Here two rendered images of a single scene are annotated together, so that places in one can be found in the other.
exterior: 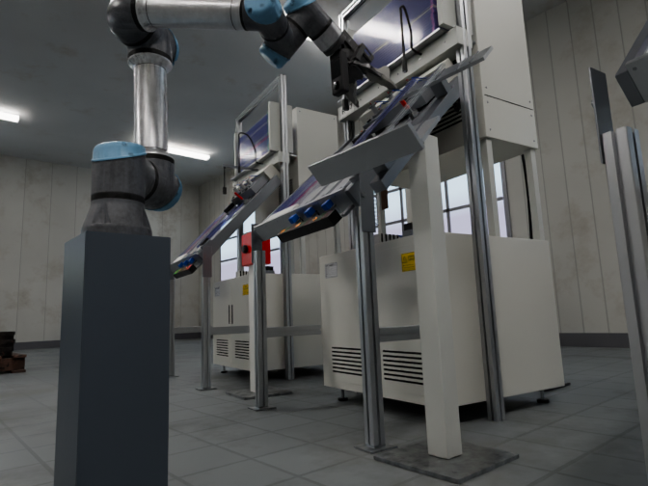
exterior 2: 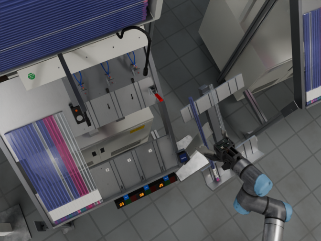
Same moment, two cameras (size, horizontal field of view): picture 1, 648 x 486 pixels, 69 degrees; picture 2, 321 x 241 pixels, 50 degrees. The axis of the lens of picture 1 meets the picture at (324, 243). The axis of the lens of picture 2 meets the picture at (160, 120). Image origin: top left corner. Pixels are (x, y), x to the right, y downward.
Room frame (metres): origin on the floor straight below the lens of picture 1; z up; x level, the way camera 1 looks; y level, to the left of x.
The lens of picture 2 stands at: (1.59, 0.25, 2.43)
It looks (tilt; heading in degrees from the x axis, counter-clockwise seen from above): 72 degrees down; 258
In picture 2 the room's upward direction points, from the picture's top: 19 degrees clockwise
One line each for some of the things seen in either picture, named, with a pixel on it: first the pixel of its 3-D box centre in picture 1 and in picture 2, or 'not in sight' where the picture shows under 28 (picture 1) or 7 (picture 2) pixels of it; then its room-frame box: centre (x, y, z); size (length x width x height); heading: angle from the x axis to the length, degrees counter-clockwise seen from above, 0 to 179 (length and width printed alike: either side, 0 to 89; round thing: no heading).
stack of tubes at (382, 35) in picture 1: (400, 37); (62, 4); (1.87, -0.36, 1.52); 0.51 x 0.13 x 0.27; 32
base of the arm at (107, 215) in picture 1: (118, 219); not in sight; (1.07, 0.48, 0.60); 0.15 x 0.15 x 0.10
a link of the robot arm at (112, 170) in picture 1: (121, 171); not in sight; (1.08, 0.47, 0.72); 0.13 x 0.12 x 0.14; 168
